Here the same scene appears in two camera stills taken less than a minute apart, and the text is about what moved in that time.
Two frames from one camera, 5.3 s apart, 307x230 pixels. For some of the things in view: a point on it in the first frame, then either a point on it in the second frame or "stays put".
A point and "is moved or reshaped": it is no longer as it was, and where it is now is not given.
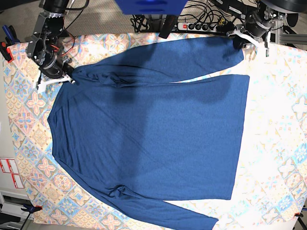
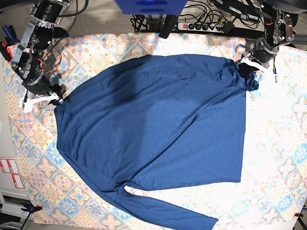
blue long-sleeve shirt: (135, 142) is moved or reshaped
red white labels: (10, 166) stays put
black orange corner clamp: (30, 209) stays put
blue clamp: (11, 38) stays put
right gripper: (257, 30) -> (261, 50)
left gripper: (53, 67) -> (41, 84)
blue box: (170, 7) stays put
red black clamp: (6, 51) stays put
